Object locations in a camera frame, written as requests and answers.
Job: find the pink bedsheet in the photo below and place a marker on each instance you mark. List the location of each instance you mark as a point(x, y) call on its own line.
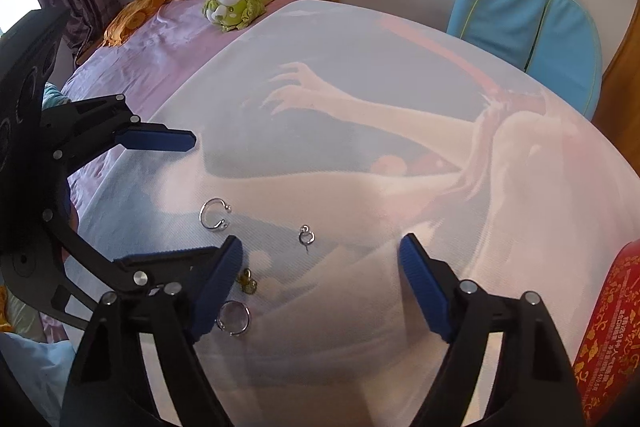
point(150, 47)

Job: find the small silver earring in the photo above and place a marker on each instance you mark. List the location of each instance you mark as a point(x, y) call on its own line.
point(304, 228)

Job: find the wooden door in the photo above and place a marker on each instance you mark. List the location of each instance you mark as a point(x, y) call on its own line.
point(622, 97)

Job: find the teal cloth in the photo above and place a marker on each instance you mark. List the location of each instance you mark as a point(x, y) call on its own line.
point(52, 97)

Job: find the person's light clothing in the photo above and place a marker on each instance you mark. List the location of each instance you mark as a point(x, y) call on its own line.
point(35, 372)

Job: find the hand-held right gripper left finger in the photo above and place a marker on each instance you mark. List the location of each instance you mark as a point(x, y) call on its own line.
point(215, 292)

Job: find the orange cloth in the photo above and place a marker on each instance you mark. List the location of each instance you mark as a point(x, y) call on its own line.
point(132, 17)

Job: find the round red gold-lined tin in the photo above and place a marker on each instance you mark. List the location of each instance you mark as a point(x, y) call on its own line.
point(610, 332)

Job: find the printed white table cover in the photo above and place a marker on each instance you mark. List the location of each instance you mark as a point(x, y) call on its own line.
point(350, 147)

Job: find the small gold stud earring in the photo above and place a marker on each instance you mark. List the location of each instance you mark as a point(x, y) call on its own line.
point(248, 284)

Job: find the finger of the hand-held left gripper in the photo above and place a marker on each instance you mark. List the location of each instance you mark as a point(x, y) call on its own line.
point(155, 139)
point(160, 259)

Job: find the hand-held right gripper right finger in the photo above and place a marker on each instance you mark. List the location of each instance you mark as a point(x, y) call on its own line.
point(425, 287)

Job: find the blue split-back chair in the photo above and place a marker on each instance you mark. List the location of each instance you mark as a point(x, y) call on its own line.
point(500, 7)

